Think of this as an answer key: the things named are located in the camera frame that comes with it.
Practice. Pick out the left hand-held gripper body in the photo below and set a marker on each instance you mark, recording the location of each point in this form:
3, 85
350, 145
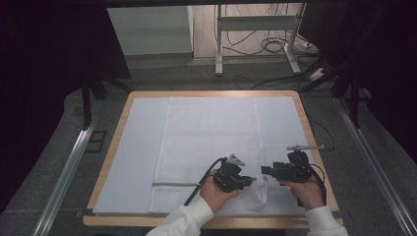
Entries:
227, 178

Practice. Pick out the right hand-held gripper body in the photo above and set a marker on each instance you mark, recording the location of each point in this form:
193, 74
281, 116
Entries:
293, 172

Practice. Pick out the white mesh laundry bag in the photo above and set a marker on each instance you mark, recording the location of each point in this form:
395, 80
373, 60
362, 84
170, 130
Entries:
209, 137

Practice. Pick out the person's left hand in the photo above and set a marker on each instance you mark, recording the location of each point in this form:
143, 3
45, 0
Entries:
213, 195

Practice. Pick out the person's right hand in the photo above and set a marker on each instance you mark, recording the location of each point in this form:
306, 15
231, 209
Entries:
309, 195

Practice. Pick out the wooden-edged table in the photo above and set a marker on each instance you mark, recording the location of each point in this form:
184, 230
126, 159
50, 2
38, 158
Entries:
262, 222

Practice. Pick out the black metal stand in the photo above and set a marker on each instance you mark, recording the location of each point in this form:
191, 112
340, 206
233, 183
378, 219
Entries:
353, 105
86, 105

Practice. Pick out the white table mat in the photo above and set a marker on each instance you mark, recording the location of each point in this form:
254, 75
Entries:
131, 157

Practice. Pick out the white power strip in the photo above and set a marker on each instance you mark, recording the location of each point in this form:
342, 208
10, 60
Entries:
317, 74

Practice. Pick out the small white power adapter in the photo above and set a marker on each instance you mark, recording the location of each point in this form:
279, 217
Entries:
307, 45

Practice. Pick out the grey cabinet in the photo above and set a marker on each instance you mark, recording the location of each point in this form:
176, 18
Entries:
150, 31

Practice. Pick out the silver metal floor rail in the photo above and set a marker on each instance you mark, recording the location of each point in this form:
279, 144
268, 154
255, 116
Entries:
65, 170
377, 164

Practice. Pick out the white metal desk frame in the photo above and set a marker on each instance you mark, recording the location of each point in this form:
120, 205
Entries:
255, 23

